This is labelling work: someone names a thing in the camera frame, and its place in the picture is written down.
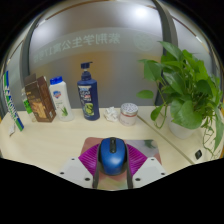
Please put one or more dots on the small jar with white lid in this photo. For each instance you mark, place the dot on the small jar with white lid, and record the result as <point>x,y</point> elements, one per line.
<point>128,115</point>

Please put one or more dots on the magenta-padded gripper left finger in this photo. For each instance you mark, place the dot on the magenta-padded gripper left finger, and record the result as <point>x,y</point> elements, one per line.
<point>88,160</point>

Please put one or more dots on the blue computer mouse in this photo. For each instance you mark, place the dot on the blue computer mouse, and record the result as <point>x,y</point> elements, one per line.
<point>112,158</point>

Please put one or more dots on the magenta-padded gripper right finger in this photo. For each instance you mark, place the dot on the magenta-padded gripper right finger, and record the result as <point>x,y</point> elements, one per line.
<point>136,160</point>

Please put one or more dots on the crumpled white tissue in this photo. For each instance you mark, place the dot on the crumpled white tissue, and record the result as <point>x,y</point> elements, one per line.
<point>111,114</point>

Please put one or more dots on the small black object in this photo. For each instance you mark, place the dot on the small black object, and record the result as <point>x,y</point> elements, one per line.
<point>198,154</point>

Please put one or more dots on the green plant in white pot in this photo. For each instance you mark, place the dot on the green plant in white pot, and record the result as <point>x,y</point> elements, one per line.
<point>186,90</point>

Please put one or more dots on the dark blue pump bottle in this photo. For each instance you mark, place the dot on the dark blue pump bottle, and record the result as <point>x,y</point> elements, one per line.
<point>88,98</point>

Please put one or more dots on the white green shuttlecock tube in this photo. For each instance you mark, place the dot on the white green shuttlecock tube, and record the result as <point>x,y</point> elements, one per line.
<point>12,106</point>

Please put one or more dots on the floral print mouse pad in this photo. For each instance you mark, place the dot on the floral print mouse pad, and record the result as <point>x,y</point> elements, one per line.
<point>148,146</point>

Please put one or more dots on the white bottle with blue cap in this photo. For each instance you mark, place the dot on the white bottle with blue cap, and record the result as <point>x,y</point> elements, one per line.
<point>61,101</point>

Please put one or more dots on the small white patterned packet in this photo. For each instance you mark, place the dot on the small white patterned packet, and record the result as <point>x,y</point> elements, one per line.
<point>12,129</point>

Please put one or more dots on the clear bottle with green label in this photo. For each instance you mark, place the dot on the clear bottle with green label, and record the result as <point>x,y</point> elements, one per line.
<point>28,106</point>

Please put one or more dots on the brown carton box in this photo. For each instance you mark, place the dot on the brown carton box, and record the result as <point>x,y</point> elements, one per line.
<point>41,100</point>

